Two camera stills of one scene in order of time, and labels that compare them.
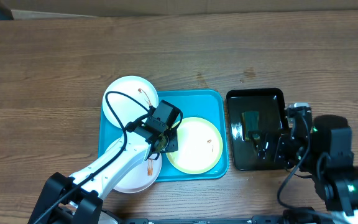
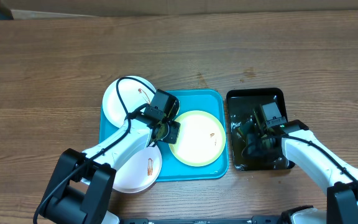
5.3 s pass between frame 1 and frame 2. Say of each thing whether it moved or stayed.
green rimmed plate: moved
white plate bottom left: stayed
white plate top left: stayed
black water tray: stayed
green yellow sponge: moved
